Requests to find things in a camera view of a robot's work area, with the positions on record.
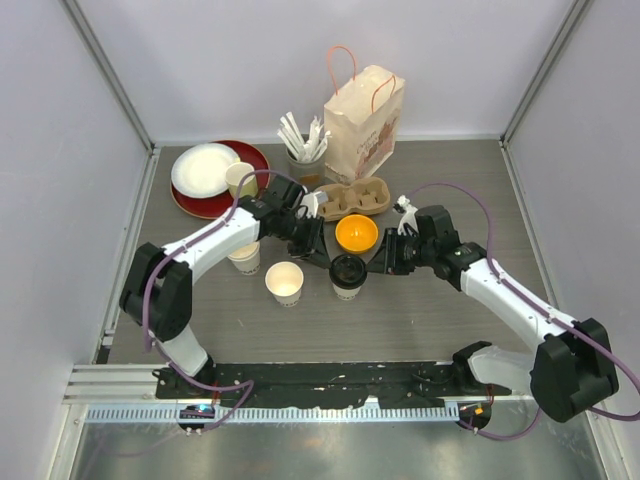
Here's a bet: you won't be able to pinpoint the white paper plate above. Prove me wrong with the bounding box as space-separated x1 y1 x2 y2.
171 143 240 199

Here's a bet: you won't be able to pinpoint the green cup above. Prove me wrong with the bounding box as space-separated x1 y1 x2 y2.
225 162 259 199

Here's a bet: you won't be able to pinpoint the white paper cup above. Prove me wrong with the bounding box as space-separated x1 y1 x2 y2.
265 262 304 307
333 283 361 301

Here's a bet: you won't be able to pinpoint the grey straw holder cup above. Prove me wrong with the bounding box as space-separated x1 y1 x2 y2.
286 149 326 191

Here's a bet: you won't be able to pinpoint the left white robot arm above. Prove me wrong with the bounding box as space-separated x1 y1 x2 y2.
119 176 331 399

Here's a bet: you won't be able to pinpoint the aluminium front rail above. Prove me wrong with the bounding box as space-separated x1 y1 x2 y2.
85 400 459 424

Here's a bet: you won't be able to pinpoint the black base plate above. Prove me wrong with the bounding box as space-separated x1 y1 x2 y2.
155 359 514 410

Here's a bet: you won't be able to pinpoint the paper takeout bag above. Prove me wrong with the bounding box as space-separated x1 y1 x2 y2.
324 45 405 184

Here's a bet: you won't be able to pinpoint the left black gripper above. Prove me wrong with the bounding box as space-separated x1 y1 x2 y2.
277 212 332 269

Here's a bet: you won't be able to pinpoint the cardboard cup carrier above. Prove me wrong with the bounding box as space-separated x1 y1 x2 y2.
316 177 391 222

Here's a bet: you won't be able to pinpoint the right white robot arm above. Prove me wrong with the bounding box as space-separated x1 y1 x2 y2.
367 205 619 423

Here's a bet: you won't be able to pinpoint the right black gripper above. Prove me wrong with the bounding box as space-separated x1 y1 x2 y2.
366 227 437 275

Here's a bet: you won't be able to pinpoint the orange bowl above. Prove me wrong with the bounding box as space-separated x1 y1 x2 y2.
334 214 379 254

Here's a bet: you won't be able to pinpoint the stack of white paper cups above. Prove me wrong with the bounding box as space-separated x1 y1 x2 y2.
228 242 261 275

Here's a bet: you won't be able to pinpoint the wrapped white straws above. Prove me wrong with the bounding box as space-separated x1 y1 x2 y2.
277 112 332 164

